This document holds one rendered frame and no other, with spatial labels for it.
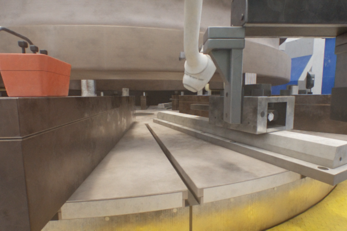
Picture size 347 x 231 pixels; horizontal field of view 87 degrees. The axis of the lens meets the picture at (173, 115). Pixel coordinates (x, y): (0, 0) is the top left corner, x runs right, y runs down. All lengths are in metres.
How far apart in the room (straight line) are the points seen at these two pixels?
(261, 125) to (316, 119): 1.20
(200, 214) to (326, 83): 5.00
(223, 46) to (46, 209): 0.66
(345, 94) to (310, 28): 0.09
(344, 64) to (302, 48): 6.85
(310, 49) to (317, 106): 4.82
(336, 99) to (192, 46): 0.52
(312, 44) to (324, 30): 6.74
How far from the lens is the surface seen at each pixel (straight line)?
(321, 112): 2.30
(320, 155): 1.09
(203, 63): 0.78
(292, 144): 1.15
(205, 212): 0.91
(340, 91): 0.29
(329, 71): 5.58
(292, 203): 1.30
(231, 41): 0.21
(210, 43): 0.21
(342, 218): 1.49
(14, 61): 0.71
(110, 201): 0.79
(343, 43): 0.30
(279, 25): 0.23
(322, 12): 0.25
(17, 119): 0.58
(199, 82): 0.79
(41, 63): 0.68
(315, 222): 1.37
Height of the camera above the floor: 0.69
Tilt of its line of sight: 6 degrees down
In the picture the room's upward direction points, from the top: straight up
